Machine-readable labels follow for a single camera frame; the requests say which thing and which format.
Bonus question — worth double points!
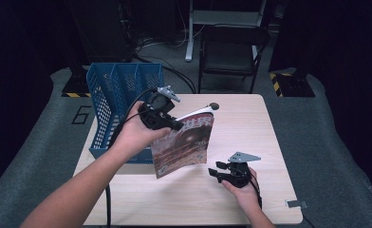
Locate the person's right hand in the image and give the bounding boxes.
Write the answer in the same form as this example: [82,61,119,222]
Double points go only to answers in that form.
[221,167,262,211]

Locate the black equipment cabinet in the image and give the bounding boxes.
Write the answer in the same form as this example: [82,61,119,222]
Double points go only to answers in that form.
[65,0,135,64]

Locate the person's left hand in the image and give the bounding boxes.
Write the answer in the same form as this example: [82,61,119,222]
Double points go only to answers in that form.
[111,100,173,162]

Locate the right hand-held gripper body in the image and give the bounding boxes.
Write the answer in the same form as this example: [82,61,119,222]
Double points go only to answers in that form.
[218,151,262,188]

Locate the glossy science fiction magazine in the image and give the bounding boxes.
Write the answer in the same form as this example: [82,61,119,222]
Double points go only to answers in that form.
[150,105,215,180]

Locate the right hand-held gripper black cable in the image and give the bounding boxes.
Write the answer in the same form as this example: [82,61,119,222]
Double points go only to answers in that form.
[249,173,264,210]

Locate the grey tape strip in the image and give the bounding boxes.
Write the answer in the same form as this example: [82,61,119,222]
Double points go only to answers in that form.
[285,199,309,209]

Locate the black stand base striped tape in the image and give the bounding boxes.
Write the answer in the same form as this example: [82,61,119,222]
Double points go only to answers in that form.
[61,66,92,99]
[269,69,316,98]

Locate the black folding chair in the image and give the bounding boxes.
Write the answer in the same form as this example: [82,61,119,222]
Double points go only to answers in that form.
[197,26,270,94]

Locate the white metal desk frame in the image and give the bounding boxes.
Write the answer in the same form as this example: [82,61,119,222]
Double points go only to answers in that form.
[184,0,268,63]

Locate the black floor cable bundle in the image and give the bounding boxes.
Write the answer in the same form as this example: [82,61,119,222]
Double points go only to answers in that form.
[132,31,197,95]

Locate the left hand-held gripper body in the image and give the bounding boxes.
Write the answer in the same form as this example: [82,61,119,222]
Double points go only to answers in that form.
[139,85,182,131]

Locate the blue plastic file rack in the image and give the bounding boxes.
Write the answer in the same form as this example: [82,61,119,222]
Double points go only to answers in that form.
[85,62,165,164]

